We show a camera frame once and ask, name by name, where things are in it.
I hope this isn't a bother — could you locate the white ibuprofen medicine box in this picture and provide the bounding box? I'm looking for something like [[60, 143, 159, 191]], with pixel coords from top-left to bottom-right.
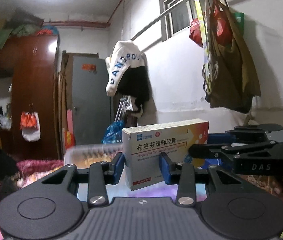
[[122, 119, 209, 191]]

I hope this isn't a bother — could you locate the pink floral bedding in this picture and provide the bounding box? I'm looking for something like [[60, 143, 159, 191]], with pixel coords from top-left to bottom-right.
[[16, 160, 64, 178]]

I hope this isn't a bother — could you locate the olive green hanging bag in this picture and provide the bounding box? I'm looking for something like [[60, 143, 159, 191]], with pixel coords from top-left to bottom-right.
[[206, 0, 261, 114]]

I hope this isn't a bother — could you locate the blue plastic bag by door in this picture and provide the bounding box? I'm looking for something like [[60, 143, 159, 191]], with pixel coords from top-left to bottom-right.
[[102, 120, 125, 144]]

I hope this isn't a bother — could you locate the dark red wooden wardrobe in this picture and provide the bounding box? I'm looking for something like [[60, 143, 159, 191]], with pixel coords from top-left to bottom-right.
[[0, 35, 60, 160]]

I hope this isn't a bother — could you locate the orange white bag on wardrobe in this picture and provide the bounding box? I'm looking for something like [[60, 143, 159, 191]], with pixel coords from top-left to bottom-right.
[[20, 112, 41, 142]]

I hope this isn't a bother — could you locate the metal clothes rail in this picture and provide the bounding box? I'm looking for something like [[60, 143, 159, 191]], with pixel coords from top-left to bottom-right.
[[131, 0, 189, 41]]

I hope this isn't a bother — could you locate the red plastic hanging bag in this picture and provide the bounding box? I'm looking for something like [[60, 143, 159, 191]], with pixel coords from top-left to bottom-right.
[[189, 0, 233, 48]]

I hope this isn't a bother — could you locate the grey metal door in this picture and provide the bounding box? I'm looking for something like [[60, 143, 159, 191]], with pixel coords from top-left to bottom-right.
[[72, 56, 112, 145]]

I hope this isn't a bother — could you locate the clear plastic slotted basket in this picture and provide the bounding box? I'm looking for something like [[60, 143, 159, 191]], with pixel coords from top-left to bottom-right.
[[64, 143, 122, 168]]

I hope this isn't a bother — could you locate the black hanging garment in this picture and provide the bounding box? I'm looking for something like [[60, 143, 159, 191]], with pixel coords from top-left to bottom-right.
[[117, 66, 150, 111]]

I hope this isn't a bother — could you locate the window with grey frame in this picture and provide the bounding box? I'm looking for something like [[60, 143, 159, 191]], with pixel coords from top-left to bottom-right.
[[159, 0, 220, 42]]

